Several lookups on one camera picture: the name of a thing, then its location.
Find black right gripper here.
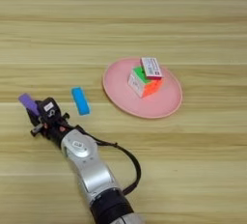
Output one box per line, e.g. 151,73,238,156
26,106,74,148

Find purple rectangular block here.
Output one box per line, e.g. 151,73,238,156
17,93,41,117

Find blue rectangular block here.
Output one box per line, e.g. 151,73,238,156
70,86,92,117

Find pink white eraser box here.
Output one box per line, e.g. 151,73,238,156
140,56,164,81

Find pink round plate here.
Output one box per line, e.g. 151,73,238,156
102,57,183,120

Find multicolour puzzle cube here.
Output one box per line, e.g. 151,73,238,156
127,66,163,99

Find black looping arm cable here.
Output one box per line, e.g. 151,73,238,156
75,125,143,197

